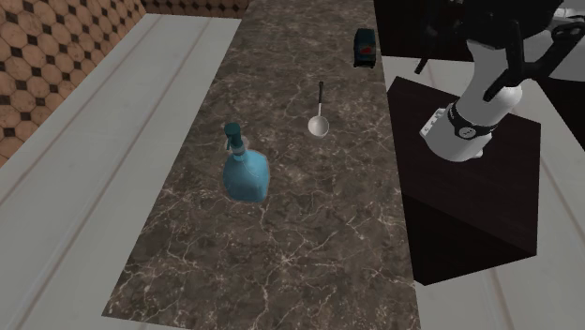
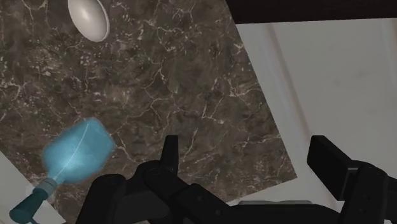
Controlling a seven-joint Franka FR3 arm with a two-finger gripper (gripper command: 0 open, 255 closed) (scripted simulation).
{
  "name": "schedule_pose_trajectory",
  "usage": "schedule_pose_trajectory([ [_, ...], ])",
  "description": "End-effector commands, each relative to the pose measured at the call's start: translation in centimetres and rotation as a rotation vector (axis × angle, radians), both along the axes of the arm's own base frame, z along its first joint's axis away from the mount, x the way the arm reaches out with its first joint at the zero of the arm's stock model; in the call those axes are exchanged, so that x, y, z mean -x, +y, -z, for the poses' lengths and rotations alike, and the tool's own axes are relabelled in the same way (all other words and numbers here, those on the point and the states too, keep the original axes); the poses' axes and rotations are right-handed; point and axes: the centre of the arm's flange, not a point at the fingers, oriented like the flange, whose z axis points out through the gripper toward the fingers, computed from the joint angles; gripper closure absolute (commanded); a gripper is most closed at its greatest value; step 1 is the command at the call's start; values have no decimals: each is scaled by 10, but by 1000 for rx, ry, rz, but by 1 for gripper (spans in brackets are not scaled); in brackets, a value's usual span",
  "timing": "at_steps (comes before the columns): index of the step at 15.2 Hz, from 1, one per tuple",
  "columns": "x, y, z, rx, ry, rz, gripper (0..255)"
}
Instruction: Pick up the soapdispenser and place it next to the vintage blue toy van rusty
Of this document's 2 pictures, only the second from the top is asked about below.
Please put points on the blue spray bottle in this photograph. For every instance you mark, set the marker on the blue spray bottle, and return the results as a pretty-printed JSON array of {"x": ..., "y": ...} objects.
[{"x": 77, "y": 152}]

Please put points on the dark robot stand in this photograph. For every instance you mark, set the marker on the dark robot stand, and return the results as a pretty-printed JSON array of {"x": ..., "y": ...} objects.
[{"x": 310, "y": 9}]

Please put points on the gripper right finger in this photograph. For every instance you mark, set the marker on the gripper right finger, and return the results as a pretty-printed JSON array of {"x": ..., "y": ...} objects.
[{"x": 366, "y": 186}]

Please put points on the white bowl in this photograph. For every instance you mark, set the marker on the white bowl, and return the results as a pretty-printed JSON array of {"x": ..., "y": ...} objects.
[{"x": 90, "y": 18}]

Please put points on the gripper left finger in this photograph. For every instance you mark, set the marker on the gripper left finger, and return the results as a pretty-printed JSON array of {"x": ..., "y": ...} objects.
[{"x": 161, "y": 195}]

